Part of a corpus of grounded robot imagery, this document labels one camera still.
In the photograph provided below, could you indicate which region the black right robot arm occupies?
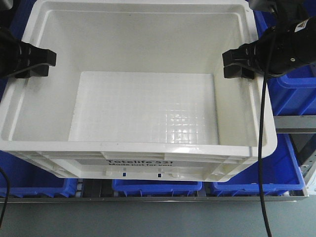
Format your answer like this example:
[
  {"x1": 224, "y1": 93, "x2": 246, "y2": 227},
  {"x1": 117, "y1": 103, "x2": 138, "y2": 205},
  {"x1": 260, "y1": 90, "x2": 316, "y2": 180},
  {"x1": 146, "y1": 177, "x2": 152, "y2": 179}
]
[{"x1": 222, "y1": 0, "x2": 316, "y2": 79}]

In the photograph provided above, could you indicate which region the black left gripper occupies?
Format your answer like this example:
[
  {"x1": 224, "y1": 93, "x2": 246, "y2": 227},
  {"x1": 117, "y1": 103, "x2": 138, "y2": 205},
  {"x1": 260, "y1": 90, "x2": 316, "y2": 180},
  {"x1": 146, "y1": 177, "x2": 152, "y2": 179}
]
[{"x1": 0, "y1": 27, "x2": 57, "y2": 79}]

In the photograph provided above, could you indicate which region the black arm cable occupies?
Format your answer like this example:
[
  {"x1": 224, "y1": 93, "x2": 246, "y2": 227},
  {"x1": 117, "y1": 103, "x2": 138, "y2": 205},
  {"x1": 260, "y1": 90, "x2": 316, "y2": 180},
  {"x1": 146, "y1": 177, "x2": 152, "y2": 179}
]
[
  {"x1": 0, "y1": 167, "x2": 10, "y2": 228},
  {"x1": 256, "y1": 0, "x2": 278, "y2": 237}
]

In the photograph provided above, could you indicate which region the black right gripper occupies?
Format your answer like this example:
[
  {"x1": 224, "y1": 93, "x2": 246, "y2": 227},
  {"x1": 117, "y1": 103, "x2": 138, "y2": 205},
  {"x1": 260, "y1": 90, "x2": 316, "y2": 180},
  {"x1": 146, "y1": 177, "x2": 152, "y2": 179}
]
[{"x1": 222, "y1": 22, "x2": 316, "y2": 79}]

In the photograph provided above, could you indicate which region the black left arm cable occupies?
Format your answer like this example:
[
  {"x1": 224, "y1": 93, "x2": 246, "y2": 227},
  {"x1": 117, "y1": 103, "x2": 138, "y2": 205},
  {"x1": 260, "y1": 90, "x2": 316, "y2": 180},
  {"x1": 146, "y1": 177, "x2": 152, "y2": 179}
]
[{"x1": 0, "y1": 167, "x2": 10, "y2": 228}]

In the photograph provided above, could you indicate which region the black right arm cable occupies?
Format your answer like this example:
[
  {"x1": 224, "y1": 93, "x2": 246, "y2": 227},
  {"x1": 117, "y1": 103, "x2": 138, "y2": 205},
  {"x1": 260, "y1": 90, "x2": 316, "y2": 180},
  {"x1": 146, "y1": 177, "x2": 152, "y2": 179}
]
[{"x1": 256, "y1": 0, "x2": 278, "y2": 237}]

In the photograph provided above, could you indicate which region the shelf blue bin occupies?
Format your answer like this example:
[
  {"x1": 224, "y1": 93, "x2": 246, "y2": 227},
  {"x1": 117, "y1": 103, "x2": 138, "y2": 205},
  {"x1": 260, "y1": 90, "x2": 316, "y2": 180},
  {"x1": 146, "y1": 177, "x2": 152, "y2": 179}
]
[
  {"x1": 268, "y1": 64, "x2": 316, "y2": 116},
  {"x1": 0, "y1": 151, "x2": 78, "y2": 198}
]

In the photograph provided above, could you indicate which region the white plastic tote bin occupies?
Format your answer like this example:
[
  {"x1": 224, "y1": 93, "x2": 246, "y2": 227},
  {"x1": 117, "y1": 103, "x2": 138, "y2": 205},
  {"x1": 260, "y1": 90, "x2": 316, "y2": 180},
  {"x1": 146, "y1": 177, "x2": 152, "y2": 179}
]
[{"x1": 0, "y1": 0, "x2": 263, "y2": 182}]

